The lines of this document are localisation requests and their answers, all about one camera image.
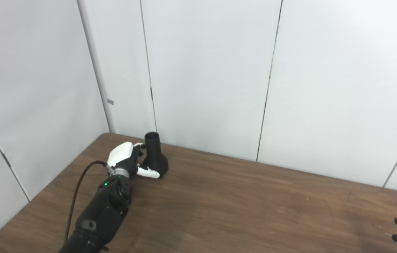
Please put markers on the black nozzle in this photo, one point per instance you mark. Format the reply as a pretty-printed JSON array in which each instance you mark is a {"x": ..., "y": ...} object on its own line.
[{"x": 156, "y": 158}]

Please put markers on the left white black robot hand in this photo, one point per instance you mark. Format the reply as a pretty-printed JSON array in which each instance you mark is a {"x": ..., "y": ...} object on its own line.
[{"x": 123, "y": 156}]

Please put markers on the white corner post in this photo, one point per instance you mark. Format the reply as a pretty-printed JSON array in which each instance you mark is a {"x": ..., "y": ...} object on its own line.
[{"x": 96, "y": 70}]

